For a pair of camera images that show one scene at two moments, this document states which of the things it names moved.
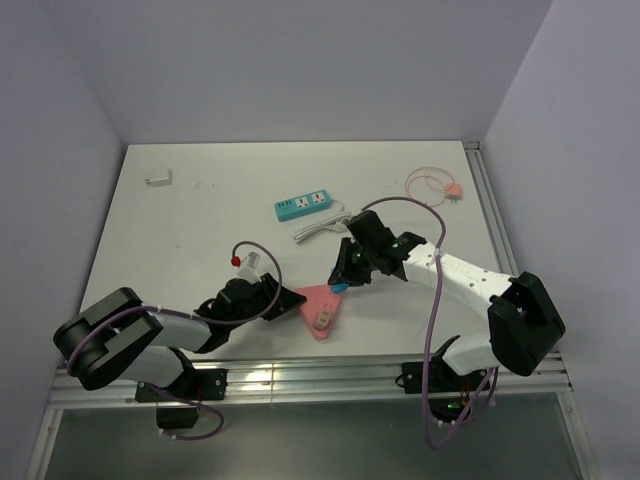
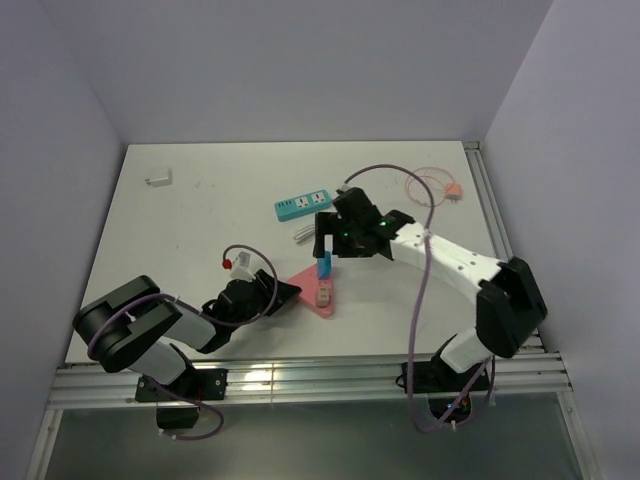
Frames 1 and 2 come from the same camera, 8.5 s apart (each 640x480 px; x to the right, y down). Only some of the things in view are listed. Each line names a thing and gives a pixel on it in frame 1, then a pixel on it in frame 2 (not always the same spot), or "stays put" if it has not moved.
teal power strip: (303, 204) stays put
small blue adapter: (339, 287) to (324, 266)
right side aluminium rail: (488, 208) stays put
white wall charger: (161, 181) stays put
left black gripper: (288, 301) stays put
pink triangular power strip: (319, 308) to (308, 282)
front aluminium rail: (306, 382) stays put
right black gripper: (344, 271) to (326, 223)
